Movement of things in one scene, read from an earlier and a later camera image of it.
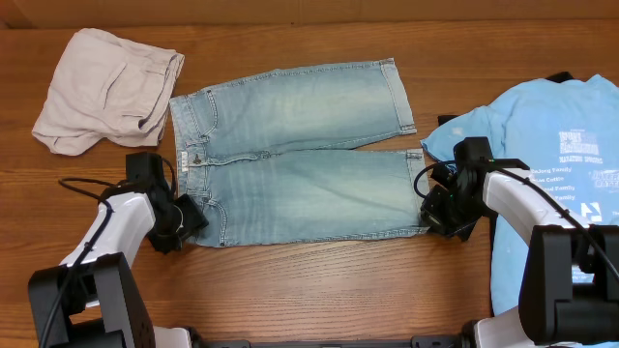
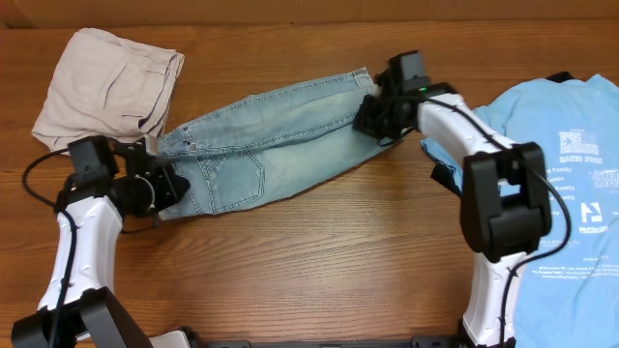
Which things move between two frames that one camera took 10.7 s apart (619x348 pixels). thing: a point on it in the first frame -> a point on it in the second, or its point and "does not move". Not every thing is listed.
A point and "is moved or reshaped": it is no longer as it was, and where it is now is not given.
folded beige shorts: [106, 87] does not move
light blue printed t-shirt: [567, 132] does not move
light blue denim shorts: [272, 159] is moved or reshaped
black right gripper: [436, 218] -> [369, 116]
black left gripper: [189, 220] -> [167, 187]
